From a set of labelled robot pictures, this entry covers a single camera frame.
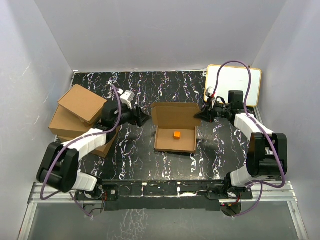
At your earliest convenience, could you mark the aluminium frame rail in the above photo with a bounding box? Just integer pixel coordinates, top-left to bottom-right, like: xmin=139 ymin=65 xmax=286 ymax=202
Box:
xmin=18 ymin=182 xmax=308 ymax=240

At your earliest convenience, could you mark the middle folded cardboard box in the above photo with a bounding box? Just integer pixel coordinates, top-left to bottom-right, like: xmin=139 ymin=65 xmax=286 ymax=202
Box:
xmin=48 ymin=105 xmax=102 ymax=138

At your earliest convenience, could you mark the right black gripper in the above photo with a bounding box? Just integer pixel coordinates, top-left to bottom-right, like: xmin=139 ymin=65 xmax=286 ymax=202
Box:
xmin=194 ymin=98 xmax=232 ymax=123

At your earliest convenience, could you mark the small orange block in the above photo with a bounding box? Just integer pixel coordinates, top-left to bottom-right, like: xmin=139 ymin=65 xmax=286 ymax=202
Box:
xmin=173 ymin=131 xmax=181 ymax=140

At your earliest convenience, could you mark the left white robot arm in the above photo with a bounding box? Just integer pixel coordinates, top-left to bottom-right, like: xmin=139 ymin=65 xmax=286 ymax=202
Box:
xmin=36 ymin=103 xmax=151 ymax=200

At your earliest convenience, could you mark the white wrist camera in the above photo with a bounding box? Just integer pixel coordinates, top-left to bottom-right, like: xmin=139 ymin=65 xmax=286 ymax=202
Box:
xmin=205 ymin=87 xmax=217 ymax=107
xmin=119 ymin=90 xmax=135 ymax=110

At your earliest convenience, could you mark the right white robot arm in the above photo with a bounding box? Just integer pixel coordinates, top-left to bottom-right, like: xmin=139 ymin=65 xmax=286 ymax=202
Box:
xmin=194 ymin=87 xmax=288 ymax=199

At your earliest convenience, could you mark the white board yellow frame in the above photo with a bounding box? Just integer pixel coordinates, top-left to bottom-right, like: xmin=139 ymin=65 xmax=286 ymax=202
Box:
xmin=204 ymin=64 xmax=262 ymax=107

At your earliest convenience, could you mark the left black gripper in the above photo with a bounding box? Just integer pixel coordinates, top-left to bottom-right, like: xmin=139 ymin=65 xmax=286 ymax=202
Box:
xmin=112 ymin=101 xmax=151 ymax=128

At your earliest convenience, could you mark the top small folded cardboard box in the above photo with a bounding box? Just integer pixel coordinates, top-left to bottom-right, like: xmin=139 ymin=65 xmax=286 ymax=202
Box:
xmin=57 ymin=84 xmax=107 ymax=125

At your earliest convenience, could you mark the bottom folded cardboard box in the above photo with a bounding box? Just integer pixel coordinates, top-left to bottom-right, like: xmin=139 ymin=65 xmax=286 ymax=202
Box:
xmin=58 ymin=127 xmax=120 ymax=158

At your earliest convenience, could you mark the brown cardboard box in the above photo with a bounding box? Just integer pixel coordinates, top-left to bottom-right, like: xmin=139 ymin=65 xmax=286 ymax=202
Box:
xmin=151 ymin=102 xmax=201 ymax=154

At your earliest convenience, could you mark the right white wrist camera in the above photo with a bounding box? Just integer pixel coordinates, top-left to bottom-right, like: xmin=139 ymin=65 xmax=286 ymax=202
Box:
xmin=205 ymin=87 xmax=217 ymax=107

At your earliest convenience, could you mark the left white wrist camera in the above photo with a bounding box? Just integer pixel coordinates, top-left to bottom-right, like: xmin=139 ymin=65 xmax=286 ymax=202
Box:
xmin=119 ymin=90 xmax=135 ymax=110

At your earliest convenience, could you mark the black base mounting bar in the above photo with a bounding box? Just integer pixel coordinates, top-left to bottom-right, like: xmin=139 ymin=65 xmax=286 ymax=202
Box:
xmin=75 ymin=180 xmax=253 ymax=211

